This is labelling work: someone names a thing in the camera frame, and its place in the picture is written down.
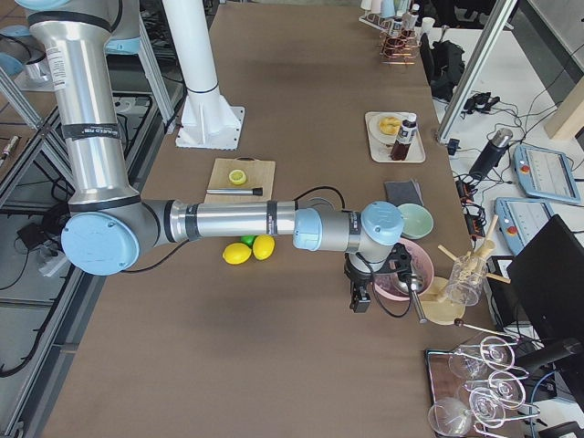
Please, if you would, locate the wooden mug tree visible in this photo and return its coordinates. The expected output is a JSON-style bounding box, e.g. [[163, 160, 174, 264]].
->
[[421, 214, 511, 325]]

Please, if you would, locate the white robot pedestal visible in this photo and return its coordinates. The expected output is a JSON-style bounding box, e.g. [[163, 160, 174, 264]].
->
[[163, 0, 245, 151]]

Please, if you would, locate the black handled knife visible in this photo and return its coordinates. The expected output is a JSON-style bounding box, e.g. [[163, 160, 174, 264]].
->
[[206, 187, 264, 196]]

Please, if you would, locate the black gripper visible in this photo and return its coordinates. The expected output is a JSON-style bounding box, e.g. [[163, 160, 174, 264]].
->
[[344, 254, 374, 313]]

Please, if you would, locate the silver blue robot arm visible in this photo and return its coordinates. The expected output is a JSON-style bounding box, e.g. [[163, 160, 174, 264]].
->
[[23, 1, 404, 312]]

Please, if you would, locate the blue teach pendant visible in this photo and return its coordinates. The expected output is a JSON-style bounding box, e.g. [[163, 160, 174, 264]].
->
[[514, 145, 581, 204], [495, 197, 554, 256]]

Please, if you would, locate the wine glass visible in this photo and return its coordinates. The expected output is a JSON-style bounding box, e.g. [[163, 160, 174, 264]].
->
[[448, 336, 515, 380], [427, 397, 473, 437], [456, 370, 526, 410], [469, 388, 506, 428]]

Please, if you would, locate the aluminium frame post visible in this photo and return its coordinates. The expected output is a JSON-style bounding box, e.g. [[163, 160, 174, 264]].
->
[[436, 0, 517, 144]]

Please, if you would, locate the black thermos bottle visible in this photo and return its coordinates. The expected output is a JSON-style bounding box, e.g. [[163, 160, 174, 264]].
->
[[468, 128, 513, 181]]

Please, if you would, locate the grey folded cloth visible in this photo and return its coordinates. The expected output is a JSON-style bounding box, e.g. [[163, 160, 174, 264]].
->
[[384, 180, 424, 206]]

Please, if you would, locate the yellow lemon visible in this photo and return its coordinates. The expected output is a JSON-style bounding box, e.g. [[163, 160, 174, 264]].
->
[[222, 242, 252, 266], [252, 235, 276, 261]]

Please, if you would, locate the wooden cutting board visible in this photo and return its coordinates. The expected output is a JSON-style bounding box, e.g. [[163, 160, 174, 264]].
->
[[204, 158, 276, 203]]

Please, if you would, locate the water bottle dark liquid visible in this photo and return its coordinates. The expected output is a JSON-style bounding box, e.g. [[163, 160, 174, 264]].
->
[[402, 4, 420, 36], [388, 16, 402, 38]]

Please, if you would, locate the white round plate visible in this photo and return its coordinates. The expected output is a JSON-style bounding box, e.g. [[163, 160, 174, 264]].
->
[[368, 113, 402, 145]]

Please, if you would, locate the white plastic cup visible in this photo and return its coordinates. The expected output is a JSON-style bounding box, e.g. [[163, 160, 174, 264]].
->
[[370, 0, 381, 14]]

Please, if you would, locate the green lime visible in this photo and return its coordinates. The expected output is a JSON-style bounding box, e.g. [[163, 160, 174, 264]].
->
[[240, 235, 256, 246]]

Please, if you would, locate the white rectangular tray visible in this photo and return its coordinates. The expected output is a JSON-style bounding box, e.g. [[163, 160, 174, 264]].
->
[[364, 111, 426, 163]]

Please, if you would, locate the pink bowl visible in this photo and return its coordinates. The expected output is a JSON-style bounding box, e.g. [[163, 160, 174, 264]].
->
[[375, 238, 434, 302]]

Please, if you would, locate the white cup rack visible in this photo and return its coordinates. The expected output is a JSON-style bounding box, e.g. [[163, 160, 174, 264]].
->
[[359, 11, 392, 31]]

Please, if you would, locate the glazed twisted donut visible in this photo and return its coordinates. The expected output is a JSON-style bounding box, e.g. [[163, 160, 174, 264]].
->
[[378, 117, 402, 136]]

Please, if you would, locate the copper wire bottle rack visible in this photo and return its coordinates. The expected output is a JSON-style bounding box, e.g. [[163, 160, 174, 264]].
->
[[379, 26, 419, 65]]

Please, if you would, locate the green bowl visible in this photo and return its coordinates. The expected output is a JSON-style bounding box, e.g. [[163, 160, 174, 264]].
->
[[398, 203, 434, 240]]

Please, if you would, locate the dark red sauce bottle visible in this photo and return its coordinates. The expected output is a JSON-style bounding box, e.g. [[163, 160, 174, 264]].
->
[[390, 113, 417, 161]]

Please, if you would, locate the blue plastic cup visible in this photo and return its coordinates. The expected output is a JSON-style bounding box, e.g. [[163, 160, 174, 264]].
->
[[379, 0, 396, 18]]

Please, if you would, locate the halved lemon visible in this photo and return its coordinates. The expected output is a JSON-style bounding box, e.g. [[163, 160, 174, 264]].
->
[[228, 169, 247, 186]]

